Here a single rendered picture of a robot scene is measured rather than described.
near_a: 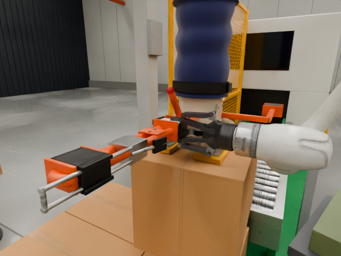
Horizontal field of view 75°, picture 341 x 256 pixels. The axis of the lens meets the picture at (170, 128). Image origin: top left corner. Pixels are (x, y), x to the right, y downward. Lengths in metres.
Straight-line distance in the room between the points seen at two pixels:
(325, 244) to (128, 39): 12.31
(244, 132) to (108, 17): 13.26
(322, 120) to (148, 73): 1.73
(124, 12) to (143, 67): 10.81
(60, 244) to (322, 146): 1.18
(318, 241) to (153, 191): 0.60
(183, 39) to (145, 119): 1.57
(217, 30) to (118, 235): 1.05
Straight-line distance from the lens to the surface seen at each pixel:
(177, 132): 0.65
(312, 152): 0.57
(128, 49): 12.72
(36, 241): 1.41
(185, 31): 0.85
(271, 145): 0.56
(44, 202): 0.36
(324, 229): 1.01
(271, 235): 1.46
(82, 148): 0.47
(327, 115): 0.75
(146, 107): 2.28
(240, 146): 0.59
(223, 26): 0.85
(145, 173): 0.81
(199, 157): 0.78
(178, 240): 0.90
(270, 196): 1.69
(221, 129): 0.60
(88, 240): 1.31
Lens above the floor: 1.39
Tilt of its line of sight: 16 degrees down
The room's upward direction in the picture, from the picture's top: straight up
